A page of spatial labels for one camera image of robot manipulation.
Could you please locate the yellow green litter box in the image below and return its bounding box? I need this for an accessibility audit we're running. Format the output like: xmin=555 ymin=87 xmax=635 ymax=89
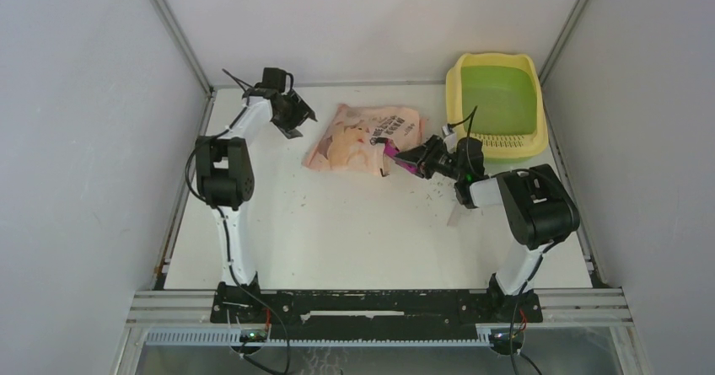
xmin=444 ymin=52 xmax=549 ymax=163

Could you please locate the aluminium front frame rail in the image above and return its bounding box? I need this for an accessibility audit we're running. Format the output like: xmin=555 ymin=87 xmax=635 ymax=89
xmin=126 ymin=286 xmax=633 ymax=345

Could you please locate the magenta plastic scoop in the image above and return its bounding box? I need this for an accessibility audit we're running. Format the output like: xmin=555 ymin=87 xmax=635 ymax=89
xmin=382 ymin=138 xmax=421 ymax=177

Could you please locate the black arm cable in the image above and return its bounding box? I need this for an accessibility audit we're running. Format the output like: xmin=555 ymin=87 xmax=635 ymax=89
xmin=446 ymin=105 xmax=577 ymax=375
xmin=184 ymin=68 xmax=294 ymax=375

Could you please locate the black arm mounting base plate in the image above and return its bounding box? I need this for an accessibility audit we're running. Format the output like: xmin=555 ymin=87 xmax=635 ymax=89
xmin=210 ymin=285 xmax=544 ymax=342

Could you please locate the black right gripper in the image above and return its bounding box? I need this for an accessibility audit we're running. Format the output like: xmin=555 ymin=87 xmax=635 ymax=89
xmin=393 ymin=134 xmax=464 ymax=181

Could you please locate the pink cat litter bag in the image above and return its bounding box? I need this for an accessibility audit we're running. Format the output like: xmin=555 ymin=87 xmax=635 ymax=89
xmin=303 ymin=104 xmax=424 ymax=177

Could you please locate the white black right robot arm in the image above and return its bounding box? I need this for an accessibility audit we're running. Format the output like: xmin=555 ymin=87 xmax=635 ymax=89
xmin=384 ymin=136 xmax=581 ymax=321

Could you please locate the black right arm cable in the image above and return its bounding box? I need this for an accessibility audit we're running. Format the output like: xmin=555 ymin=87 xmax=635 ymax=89
xmin=446 ymin=105 xmax=577 ymax=375

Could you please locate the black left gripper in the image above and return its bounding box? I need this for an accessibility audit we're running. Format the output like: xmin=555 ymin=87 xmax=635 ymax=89
xmin=272 ymin=90 xmax=316 ymax=140

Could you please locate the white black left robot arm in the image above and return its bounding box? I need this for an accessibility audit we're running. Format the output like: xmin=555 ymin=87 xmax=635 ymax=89
xmin=186 ymin=67 xmax=316 ymax=289

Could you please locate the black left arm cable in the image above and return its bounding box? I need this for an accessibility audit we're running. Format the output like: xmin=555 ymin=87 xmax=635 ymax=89
xmin=184 ymin=68 xmax=294 ymax=375

